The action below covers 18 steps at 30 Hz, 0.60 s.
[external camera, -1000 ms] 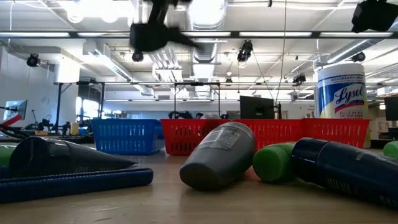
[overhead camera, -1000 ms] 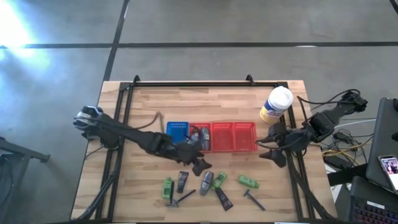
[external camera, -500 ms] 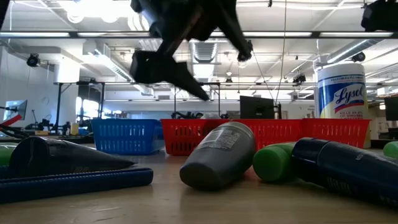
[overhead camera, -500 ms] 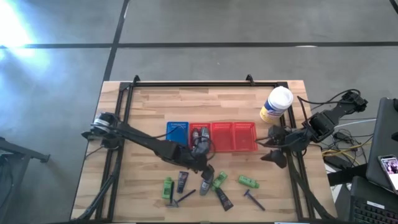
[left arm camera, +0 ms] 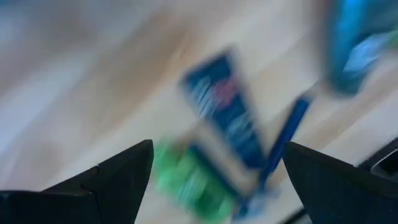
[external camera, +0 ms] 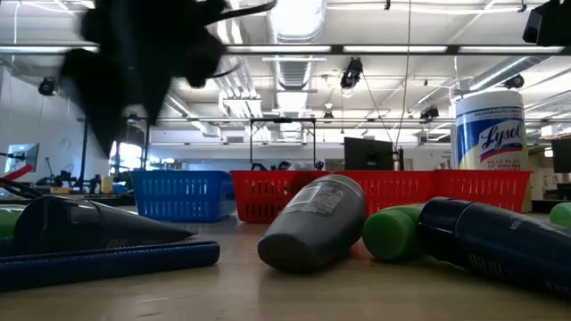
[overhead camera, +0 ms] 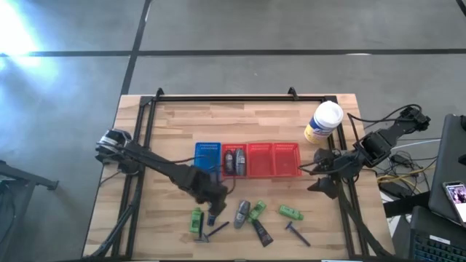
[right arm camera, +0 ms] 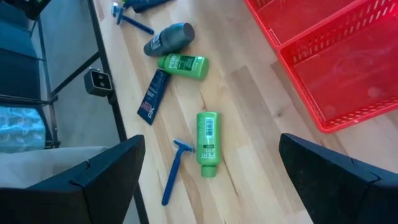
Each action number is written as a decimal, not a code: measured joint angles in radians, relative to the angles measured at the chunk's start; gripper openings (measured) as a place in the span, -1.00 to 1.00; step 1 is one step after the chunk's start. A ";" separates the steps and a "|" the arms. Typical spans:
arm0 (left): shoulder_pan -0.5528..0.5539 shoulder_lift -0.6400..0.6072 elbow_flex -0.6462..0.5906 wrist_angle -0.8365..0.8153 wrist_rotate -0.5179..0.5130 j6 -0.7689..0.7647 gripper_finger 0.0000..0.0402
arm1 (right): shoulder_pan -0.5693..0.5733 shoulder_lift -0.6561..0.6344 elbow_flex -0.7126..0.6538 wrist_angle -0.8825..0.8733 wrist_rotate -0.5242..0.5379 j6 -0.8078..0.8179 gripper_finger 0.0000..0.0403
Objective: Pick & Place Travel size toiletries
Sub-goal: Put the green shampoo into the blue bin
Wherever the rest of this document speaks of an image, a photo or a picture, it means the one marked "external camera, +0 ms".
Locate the dark travel tube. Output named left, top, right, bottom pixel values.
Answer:
left=418, top=196, right=571, bottom=298
left=12, top=194, right=198, bottom=256

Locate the Lysol wipes canister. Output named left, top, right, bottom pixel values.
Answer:
left=450, top=90, right=534, bottom=214

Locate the blue plastic basket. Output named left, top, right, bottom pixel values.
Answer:
left=129, top=169, right=237, bottom=223

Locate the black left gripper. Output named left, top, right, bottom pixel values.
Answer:
left=60, top=0, right=227, bottom=157

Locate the grey travel bottle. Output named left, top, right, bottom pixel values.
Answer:
left=257, top=173, right=368, bottom=274
left=286, top=161, right=319, bottom=173

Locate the tilted computer monitor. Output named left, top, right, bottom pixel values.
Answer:
left=4, top=142, right=41, bottom=176

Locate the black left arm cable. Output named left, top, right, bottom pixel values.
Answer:
left=208, top=0, right=278, bottom=26

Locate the thin hanging cable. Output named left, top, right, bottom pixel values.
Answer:
left=394, top=0, right=412, bottom=151

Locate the red bar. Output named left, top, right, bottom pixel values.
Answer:
left=0, top=163, right=35, bottom=183

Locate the green travel bottle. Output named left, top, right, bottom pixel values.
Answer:
left=549, top=202, right=571, bottom=229
left=0, top=208, right=26, bottom=239
left=361, top=203, right=427, bottom=262

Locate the black overhead camera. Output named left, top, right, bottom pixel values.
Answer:
left=339, top=56, right=364, bottom=91

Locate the red plastic basket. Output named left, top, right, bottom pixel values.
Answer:
left=430, top=169, right=534, bottom=214
left=229, top=169, right=334, bottom=224
left=330, top=169, right=436, bottom=218

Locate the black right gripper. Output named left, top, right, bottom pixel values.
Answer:
left=522, top=0, right=571, bottom=47

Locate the black computer monitor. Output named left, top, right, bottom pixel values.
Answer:
left=343, top=136, right=395, bottom=172
left=550, top=138, right=571, bottom=175

